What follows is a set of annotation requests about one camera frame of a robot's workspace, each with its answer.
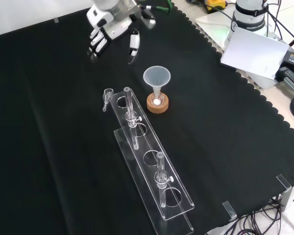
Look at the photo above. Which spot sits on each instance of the wrist camera with silver bracket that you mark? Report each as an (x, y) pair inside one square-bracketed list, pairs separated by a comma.
[(149, 23)]

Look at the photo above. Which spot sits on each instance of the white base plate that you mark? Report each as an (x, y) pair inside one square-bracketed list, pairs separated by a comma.
[(210, 24)]

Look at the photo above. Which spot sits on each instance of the grey tape piece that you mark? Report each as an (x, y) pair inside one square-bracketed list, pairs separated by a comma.
[(56, 20)]

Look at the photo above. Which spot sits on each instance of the clear funnel stand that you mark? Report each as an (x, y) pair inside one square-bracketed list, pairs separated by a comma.
[(149, 143)]

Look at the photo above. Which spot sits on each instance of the translucent plastic funnel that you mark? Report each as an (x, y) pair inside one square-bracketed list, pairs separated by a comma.
[(156, 76)]

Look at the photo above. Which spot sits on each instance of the pale board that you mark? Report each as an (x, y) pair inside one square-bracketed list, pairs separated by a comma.
[(254, 54)]

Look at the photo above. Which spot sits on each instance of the yellow stop button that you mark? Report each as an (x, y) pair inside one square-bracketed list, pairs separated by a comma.
[(215, 3)]

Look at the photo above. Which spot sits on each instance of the clear edge bracket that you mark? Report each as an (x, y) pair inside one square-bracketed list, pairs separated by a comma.
[(229, 210), (285, 191)]

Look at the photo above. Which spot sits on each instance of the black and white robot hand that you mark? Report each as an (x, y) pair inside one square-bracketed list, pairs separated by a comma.
[(117, 28)]

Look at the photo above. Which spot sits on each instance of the black cloth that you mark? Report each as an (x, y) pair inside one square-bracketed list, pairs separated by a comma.
[(63, 122)]

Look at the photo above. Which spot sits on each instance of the clear round-bottom flask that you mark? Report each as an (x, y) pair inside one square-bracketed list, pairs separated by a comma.
[(156, 101)]

